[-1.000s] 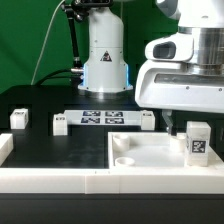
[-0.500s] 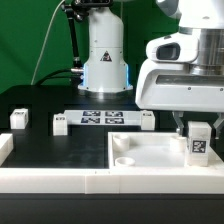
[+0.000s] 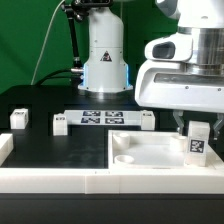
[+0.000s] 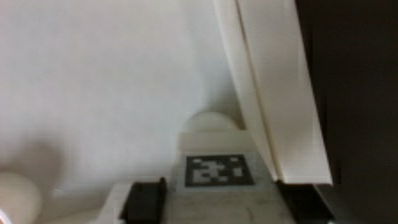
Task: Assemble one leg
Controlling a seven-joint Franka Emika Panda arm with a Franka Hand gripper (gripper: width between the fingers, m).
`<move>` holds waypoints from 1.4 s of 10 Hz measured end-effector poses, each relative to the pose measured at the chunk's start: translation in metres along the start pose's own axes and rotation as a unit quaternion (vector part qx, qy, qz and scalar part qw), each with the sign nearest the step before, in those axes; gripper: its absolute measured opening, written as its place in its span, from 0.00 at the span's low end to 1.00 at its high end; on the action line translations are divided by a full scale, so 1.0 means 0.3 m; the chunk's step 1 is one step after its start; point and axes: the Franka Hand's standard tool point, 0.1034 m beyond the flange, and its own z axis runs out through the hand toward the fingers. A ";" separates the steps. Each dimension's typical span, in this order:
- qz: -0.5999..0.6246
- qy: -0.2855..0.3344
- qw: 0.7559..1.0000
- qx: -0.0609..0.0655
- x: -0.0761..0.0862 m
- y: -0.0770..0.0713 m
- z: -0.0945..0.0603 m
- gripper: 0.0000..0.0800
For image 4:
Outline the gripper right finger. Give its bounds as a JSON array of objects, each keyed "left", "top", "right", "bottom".
[{"left": 276, "top": 181, "right": 334, "bottom": 224}]

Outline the white table leg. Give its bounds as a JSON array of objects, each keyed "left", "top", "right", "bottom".
[{"left": 164, "top": 112, "right": 295, "bottom": 224}]

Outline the white square tabletop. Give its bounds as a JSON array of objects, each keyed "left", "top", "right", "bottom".
[{"left": 0, "top": 0, "right": 331, "bottom": 224}]

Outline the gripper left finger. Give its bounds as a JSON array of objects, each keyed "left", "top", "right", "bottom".
[{"left": 119, "top": 178, "right": 167, "bottom": 224}]

